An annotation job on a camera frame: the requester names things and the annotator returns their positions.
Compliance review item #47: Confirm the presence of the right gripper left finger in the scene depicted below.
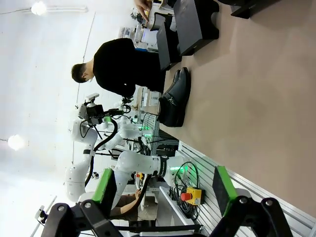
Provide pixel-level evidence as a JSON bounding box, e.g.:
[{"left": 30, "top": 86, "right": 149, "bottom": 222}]
[{"left": 40, "top": 167, "right": 119, "bottom": 237}]

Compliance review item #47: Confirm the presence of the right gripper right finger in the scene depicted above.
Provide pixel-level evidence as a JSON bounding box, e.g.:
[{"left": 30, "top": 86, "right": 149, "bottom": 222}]
[{"left": 209, "top": 165, "right": 295, "bottom": 237}]

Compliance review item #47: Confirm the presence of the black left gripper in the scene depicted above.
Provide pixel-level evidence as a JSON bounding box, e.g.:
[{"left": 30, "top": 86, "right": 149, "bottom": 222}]
[{"left": 84, "top": 103, "right": 113, "bottom": 125}]

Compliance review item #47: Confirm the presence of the person in brown shirt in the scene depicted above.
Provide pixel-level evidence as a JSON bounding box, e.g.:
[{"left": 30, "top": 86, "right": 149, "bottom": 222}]
[{"left": 110, "top": 192, "right": 142, "bottom": 222}]

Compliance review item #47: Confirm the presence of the background person in black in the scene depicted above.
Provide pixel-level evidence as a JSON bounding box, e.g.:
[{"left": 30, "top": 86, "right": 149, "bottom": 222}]
[{"left": 71, "top": 38, "right": 166, "bottom": 97}]

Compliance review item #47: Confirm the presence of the black shoe stand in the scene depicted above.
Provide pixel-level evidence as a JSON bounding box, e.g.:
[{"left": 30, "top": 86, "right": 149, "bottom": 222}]
[
  {"left": 231, "top": 0, "right": 282, "bottom": 18},
  {"left": 172, "top": 0, "right": 220, "bottom": 57},
  {"left": 156, "top": 22, "right": 183, "bottom": 72}
]

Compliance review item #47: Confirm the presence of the person's right hand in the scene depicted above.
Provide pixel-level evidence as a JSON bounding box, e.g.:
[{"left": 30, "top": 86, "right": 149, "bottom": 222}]
[{"left": 134, "top": 0, "right": 152, "bottom": 23}]

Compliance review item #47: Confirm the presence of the yellow emergency stop button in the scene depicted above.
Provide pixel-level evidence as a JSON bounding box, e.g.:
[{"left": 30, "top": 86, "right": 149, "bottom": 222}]
[{"left": 180, "top": 186, "right": 206, "bottom": 206}]

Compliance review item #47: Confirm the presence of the black leather ankle boot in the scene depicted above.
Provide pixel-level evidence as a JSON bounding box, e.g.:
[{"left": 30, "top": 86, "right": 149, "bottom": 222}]
[
  {"left": 161, "top": 70, "right": 183, "bottom": 96},
  {"left": 157, "top": 67, "right": 192, "bottom": 128}
]

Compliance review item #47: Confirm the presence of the round ceiling light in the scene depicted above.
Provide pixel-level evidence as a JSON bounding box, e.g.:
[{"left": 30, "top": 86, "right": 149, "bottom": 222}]
[
  {"left": 30, "top": 0, "right": 48, "bottom": 16},
  {"left": 6, "top": 134, "right": 26, "bottom": 152}
]

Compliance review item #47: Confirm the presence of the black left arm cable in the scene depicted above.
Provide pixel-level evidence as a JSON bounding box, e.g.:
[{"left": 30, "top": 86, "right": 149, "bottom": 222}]
[{"left": 84, "top": 118, "right": 119, "bottom": 189}]

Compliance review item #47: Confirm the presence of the black cable bundle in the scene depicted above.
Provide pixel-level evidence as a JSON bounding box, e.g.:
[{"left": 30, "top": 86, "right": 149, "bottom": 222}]
[{"left": 169, "top": 161, "right": 199, "bottom": 220}]

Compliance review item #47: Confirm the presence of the white camera on pole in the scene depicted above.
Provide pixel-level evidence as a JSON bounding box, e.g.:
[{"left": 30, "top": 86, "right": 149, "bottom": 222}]
[{"left": 34, "top": 205, "right": 48, "bottom": 225}]

